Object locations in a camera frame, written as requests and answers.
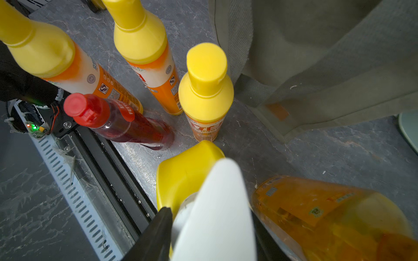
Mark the yellow cap bottle back left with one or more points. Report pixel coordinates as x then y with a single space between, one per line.
141 39

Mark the yellow object behind left arm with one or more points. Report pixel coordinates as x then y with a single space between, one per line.
94 5

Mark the white slotted cable duct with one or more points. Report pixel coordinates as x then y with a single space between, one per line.
88 202

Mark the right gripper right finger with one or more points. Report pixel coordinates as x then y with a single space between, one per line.
267 249

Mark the mint green toaster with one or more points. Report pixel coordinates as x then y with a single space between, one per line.
408 126

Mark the yellow cap bottle back middle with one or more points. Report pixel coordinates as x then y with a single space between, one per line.
206 92

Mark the green fabric shopping bag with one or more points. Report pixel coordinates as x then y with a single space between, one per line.
303 65

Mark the red soap bottle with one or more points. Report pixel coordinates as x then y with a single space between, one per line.
117 121

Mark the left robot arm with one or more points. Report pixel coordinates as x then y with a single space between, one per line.
33 105

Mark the yellow pump soap bottle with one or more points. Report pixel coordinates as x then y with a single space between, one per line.
211 214

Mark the yellow cap bottle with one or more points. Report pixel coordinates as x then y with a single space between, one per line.
206 92
47 52
141 39

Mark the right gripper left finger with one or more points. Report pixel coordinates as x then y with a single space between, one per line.
154 243

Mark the yellow cap bottle front left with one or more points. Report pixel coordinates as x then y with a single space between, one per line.
47 52

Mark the orange pump soap bottle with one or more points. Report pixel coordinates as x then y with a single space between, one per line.
322 221

